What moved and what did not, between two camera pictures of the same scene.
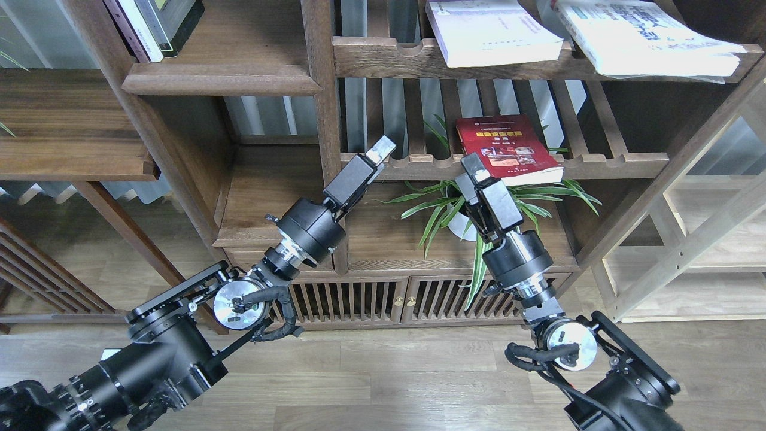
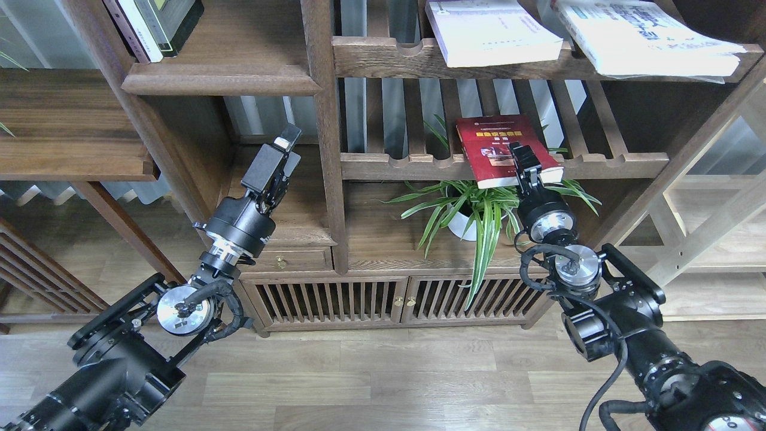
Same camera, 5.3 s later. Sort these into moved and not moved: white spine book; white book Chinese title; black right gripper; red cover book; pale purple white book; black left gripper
Moved: black right gripper; black left gripper
Not moved: pale purple white book; red cover book; white spine book; white book Chinese title
